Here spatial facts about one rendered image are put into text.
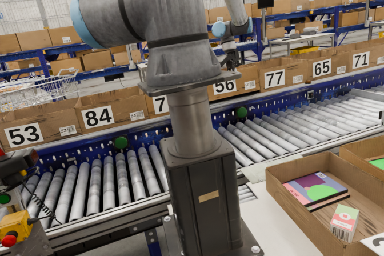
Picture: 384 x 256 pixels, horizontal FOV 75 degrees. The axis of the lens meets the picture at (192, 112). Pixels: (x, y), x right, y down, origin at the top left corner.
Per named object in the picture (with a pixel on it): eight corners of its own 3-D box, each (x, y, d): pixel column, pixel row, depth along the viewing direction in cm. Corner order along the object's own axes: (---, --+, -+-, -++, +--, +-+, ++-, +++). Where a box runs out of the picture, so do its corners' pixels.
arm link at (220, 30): (228, 18, 145) (234, 22, 156) (209, 22, 150) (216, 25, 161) (229, 35, 146) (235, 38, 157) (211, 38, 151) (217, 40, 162)
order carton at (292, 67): (260, 94, 174) (259, 70, 169) (239, 87, 201) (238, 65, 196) (307, 83, 184) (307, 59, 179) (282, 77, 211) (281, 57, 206)
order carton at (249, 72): (207, 102, 163) (203, 75, 159) (194, 97, 191) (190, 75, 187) (260, 89, 173) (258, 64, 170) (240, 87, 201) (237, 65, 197)
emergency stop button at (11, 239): (3, 251, 77) (-2, 240, 76) (8, 240, 81) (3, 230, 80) (17, 246, 78) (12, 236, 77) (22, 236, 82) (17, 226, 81)
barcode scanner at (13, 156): (43, 179, 79) (27, 151, 76) (3, 195, 77) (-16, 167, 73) (48, 170, 85) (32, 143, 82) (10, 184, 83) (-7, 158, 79)
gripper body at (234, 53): (242, 66, 164) (239, 47, 163) (231, 68, 162) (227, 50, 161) (237, 67, 171) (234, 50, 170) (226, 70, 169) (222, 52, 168)
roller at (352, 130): (356, 140, 133) (358, 131, 132) (291, 113, 181) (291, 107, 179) (364, 138, 135) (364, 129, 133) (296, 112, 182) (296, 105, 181)
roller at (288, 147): (295, 160, 123) (295, 151, 122) (243, 126, 171) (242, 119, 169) (303, 157, 125) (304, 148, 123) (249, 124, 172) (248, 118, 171)
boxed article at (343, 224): (358, 222, 77) (359, 210, 76) (351, 244, 70) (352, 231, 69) (338, 215, 81) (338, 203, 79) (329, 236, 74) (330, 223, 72)
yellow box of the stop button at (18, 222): (2, 251, 79) (-8, 233, 77) (11, 232, 87) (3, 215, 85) (51, 235, 83) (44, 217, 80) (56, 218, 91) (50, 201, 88)
